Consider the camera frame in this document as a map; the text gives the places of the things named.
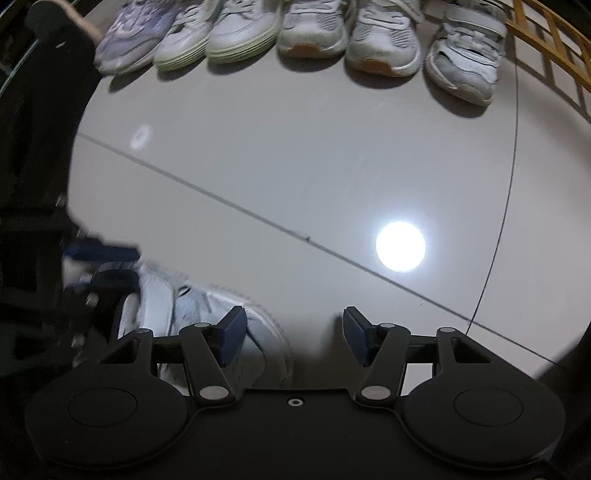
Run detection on lavender dial sneaker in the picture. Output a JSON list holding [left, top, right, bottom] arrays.
[[95, 0, 197, 77]]

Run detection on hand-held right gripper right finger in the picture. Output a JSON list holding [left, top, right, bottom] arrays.
[[342, 305, 497, 402]]

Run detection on wooden shoe rack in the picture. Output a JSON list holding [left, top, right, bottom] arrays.
[[505, 0, 591, 112]]

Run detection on white grey velcro sneaker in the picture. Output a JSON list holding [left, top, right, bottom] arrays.
[[425, 0, 509, 107], [111, 261, 294, 391]]

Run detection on white sneaker green lining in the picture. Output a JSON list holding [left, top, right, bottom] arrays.
[[205, 0, 284, 64], [154, 0, 222, 71]]

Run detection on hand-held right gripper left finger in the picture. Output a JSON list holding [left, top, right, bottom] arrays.
[[108, 305, 247, 402]]

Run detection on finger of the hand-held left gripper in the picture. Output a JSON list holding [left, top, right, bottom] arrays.
[[62, 240, 143, 268], [88, 268, 141, 342]]

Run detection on black slipper tan sole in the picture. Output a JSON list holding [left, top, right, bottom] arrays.
[[25, 0, 100, 44]]

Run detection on white beige velcro sneaker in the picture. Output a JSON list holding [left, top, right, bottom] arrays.
[[345, 0, 423, 78], [277, 0, 349, 58]]

